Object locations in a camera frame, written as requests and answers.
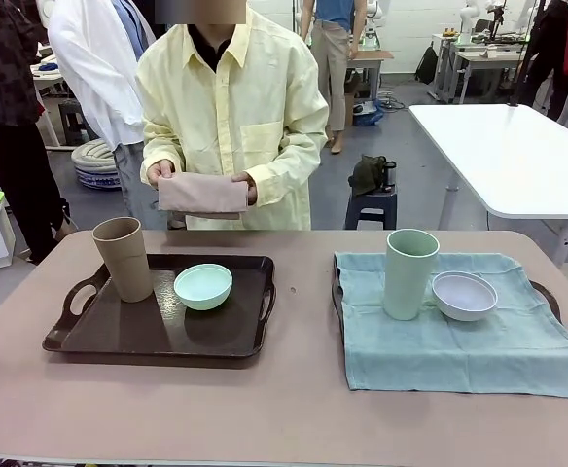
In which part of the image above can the person's right hand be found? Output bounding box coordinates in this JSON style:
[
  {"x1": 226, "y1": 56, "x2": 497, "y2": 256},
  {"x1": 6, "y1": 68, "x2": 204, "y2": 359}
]
[{"x1": 145, "y1": 162, "x2": 176, "y2": 189}]

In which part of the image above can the person's left hand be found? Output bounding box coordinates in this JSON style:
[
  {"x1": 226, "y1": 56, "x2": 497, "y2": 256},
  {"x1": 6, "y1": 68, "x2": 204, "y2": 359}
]
[{"x1": 231, "y1": 172, "x2": 259, "y2": 206}]

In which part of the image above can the beige cloth mat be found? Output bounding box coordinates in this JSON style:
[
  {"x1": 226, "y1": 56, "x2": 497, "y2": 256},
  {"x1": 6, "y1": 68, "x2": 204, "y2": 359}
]
[{"x1": 157, "y1": 170, "x2": 249, "y2": 221}]

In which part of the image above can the brown tall cup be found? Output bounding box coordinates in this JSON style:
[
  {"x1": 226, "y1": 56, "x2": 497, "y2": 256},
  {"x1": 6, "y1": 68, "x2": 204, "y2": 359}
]
[{"x1": 91, "y1": 217, "x2": 152, "y2": 305}]

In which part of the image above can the mint green bowl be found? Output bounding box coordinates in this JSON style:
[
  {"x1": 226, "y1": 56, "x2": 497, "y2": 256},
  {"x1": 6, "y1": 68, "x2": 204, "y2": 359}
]
[{"x1": 173, "y1": 263, "x2": 234, "y2": 311}]

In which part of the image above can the green tall cup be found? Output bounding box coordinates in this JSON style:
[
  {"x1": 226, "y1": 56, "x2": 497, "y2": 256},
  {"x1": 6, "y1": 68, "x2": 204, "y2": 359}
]
[{"x1": 382, "y1": 229, "x2": 441, "y2": 322}]

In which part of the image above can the pale lavender bowl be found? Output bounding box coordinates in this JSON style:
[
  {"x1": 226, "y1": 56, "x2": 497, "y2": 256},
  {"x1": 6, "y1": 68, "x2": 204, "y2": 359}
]
[{"x1": 431, "y1": 270, "x2": 500, "y2": 323}]

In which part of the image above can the blue cloth mat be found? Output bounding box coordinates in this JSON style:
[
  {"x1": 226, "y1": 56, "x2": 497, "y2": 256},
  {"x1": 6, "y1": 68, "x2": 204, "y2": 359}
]
[{"x1": 335, "y1": 251, "x2": 568, "y2": 400}]

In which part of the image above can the person's right forearm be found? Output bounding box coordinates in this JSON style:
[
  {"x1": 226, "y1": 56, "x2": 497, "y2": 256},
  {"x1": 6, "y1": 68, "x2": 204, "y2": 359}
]
[{"x1": 140, "y1": 138, "x2": 188, "y2": 179}]

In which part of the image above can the white blue round pouf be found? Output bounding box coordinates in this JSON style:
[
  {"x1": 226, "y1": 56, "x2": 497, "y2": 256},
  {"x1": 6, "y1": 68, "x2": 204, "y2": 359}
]
[{"x1": 71, "y1": 138, "x2": 124, "y2": 191}]

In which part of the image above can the person in yellow shirt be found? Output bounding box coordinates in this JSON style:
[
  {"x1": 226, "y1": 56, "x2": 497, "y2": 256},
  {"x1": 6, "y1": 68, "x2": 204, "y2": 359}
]
[{"x1": 135, "y1": 7, "x2": 330, "y2": 231}]

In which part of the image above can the dark green bag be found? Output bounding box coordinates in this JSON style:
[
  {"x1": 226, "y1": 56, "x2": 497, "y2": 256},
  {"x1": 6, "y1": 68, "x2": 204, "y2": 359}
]
[{"x1": 349, "y1": 154, "x2": 388, "y2": 197}]

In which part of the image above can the blue grey plastic stool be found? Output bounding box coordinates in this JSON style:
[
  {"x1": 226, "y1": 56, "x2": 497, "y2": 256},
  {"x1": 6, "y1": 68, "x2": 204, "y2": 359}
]
[{"x1": 344, "y1": 187, "x2": 399, "y2": 231}]

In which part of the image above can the person in white coat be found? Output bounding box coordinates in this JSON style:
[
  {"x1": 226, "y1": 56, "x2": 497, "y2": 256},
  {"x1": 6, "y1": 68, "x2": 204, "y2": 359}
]
[{"x1": 48, "y1": 0, "x2": 168, "y2": 231}]

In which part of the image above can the person in blue shirt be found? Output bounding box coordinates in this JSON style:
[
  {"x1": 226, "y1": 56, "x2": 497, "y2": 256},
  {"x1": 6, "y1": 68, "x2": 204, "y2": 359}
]
[{"x1": 299, "y1": 0, "x2": 369, "y2": 155}]

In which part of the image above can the person in dark clothes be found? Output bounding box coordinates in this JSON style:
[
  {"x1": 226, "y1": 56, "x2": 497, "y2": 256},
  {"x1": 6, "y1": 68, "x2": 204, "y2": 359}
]
[{"x1": 0, "y1": 0, "x2": 79, "y2": 264}]

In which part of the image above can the black backpack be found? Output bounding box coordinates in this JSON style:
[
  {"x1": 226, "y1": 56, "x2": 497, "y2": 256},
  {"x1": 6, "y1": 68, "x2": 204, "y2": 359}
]
[{"x1": 413, "y1": 43, "x2": 440, "y2": 85}]

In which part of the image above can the white background table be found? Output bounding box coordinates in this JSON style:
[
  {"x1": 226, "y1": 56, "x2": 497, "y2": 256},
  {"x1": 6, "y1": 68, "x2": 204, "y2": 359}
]
[{"x1": 408, "y1": 103, "x2": 568, "y2": 267}]

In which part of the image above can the person in black outfit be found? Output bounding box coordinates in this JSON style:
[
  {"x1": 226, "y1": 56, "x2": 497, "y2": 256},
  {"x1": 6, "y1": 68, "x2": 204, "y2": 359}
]
[{"x1": 524, "y1": 0, "x2": 568, "y2": 108}]

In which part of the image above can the dark brown handled tray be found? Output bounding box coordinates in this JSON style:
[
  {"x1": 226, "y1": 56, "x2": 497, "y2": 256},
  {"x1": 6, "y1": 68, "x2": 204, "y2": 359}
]
[
  {"x1": 331, "y1": 252, "x2": 563, "y2": 337},
  {"x1": 42, "y1": 253, "x2": 278, "y2": 359}
]

